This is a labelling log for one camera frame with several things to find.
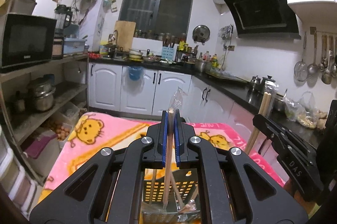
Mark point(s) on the hanging wire strainer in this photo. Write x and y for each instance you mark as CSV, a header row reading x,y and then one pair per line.
x,y
300,68

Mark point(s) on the wooden chopstick pair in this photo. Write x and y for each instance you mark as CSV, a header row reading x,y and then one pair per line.
x,y
169,151

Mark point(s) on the hanging steel ladle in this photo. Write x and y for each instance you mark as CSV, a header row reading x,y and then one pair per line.
x,y
313,67

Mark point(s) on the white lower cabinets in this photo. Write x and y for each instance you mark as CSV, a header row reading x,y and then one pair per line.
x,y
111,89

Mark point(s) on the black range hood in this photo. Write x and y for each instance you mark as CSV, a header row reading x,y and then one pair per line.
x,y
264,19

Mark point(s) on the wooden cutting board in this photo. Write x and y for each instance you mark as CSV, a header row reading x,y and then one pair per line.
x,y
125,31

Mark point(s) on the light blue knife block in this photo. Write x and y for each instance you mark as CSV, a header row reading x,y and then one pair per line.
x,y
167,53

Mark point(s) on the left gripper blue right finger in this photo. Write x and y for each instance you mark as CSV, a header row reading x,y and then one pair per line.
x,y
176,138

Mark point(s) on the stainless steel stacked pots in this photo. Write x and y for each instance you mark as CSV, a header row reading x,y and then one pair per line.
x,y
41,93

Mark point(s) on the white plastic drawer unit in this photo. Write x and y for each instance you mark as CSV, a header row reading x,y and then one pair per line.
x,y
17,184

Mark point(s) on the pink cartoon bear blanket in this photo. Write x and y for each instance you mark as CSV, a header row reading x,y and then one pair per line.
x,y
95,131

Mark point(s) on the black blender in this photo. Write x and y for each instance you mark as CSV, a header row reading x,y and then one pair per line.
x,y
63,16

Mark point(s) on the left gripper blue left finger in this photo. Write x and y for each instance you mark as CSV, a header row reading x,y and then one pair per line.
x,y
164,126

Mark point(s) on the black microwave oven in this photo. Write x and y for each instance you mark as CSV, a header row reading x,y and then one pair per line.
x,y
25,40

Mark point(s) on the hanging pot lid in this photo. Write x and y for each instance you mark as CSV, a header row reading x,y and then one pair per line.
x,y
201,33

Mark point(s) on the light blue plastic container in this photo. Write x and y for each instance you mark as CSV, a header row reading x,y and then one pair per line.
x,y
73,46

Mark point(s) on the blue plastic bag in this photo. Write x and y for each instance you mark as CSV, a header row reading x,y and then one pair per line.
x,y
135,73

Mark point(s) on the dark grey utensil caddy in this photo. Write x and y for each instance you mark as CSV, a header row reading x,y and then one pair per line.
x,y
183,201

